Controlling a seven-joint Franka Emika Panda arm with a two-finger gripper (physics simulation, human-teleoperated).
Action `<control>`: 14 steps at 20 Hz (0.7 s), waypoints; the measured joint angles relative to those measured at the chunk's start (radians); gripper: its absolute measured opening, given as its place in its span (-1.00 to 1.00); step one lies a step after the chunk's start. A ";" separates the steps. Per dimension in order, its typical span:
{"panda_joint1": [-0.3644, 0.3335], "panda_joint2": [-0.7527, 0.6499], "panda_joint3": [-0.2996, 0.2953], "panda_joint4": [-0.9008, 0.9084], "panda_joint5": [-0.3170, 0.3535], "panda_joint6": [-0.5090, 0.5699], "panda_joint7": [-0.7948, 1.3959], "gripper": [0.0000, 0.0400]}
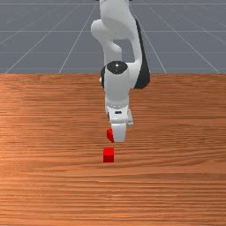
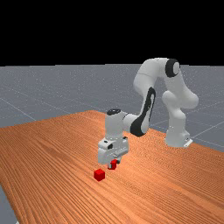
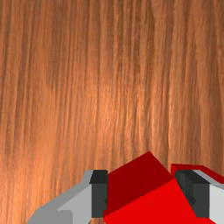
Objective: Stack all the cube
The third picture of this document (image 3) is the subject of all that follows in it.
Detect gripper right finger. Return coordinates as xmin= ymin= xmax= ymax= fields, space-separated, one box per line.
xmin=174 ymin=169 xmax=224 ymax=224

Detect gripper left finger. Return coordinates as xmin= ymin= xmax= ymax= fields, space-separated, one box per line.
xmin=27 ymin=169 xmax=109 ymax=224

